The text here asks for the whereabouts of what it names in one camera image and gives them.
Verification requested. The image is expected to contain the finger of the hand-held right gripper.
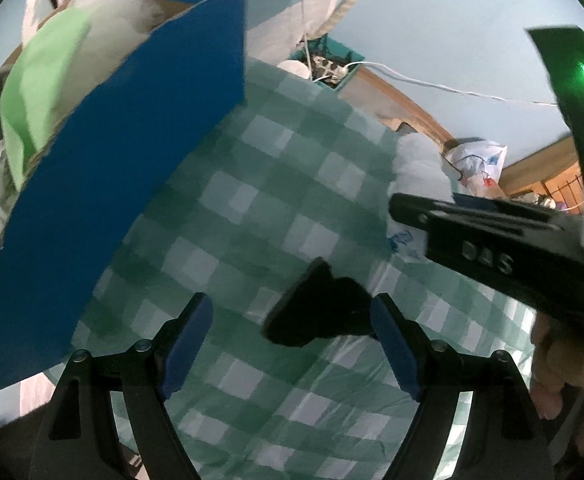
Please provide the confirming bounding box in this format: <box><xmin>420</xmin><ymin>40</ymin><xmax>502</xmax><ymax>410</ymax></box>
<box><xmin>389</xmin><ymin>192</ymin><xmax>584</xmax><ymax>236</ymax></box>

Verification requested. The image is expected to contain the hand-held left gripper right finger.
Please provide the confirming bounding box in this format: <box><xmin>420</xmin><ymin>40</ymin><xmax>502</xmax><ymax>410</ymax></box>
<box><xmin>369</xmin><ymin>292</ymin><xmax>556</xmax><ymax>480</ymax></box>

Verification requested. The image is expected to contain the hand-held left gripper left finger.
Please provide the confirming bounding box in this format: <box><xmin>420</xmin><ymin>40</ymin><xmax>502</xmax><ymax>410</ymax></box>
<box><xmin>28</xmin><ymin>292</ymin><xmax>215</xmax><ymax>480</ymax></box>

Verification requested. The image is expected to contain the white fluffy plush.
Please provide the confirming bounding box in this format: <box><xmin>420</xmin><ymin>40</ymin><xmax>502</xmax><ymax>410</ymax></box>
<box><xmin>386</xmin><ymin>132</ymin><xmax>456</xmax><ymax>264</ymax></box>

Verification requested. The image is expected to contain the black soft cloth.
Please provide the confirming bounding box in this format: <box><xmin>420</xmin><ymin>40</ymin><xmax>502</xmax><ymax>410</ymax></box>
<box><xmin>262</xmin><ymin>257</ymin><xmax>381</xmax><ymax>349</ymax></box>

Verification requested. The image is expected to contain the blue cardboard box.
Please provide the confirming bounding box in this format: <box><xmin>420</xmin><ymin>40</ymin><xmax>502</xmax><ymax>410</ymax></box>
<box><xmin>0</xmin><ymin>0</ymin><xmax>249</xmax><ymax>399</ymax></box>

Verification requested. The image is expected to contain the light green cloth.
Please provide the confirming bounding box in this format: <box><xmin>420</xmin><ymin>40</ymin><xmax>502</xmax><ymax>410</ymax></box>
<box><xmin>0</xmin><ymin>7</ymin><xmax>96</xmax><ymax>192</ymax></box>

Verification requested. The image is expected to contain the person's right hand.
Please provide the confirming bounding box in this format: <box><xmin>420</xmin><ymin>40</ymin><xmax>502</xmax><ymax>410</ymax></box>
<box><xmin>529</xmin><ymin>305</ymin><xmax>584</xmax><ymax>422</ymax></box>

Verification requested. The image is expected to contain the white plastic bag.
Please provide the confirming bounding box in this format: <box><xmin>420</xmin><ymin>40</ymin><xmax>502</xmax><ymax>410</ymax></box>
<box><xmin>444</xmin><ymin>139</ymin><xmax>509</xmax><ymax>197</ymax></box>

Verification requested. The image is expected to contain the wooden furniture panel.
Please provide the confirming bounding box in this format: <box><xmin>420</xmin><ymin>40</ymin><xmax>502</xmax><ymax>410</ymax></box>
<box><xmin>499</xmin><ymin>135</ymin><xmax>584</xmax><ymax>202</ymax></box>

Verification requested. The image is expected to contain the wooden headboard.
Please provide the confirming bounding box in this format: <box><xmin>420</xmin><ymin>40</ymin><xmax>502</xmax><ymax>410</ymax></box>
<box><xmin>342</xmin><ymin>67</ymin><xmax>459</xmax><ymax>152</ymax></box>

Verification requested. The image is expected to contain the pink cloth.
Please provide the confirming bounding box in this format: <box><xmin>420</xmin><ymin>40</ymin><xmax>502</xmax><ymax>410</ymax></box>
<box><xmin>18</xmin><ymin>374</ymin><xmax>59</xmax><ymax>417</ymax></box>

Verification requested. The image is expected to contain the green checkered bed sheet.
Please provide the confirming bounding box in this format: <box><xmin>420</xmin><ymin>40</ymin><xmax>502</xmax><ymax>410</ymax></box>
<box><xmin>47</xmin><ymin>57</ymin><xmax>539</xmax><ymax>480</ymax></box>

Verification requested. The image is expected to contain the teal plastic basket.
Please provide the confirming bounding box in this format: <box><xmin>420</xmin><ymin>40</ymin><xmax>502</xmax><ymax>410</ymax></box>
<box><xmin>287</xmin><ymin>35</ymin><xmax>369</xmax><ymax>97</ymax></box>

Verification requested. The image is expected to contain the white wall cable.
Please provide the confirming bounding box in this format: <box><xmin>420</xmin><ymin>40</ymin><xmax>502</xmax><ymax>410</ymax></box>
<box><xmin>342</xmin><ymin>61</ymin><xmax>561</xmax><ymax>107</ymax></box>

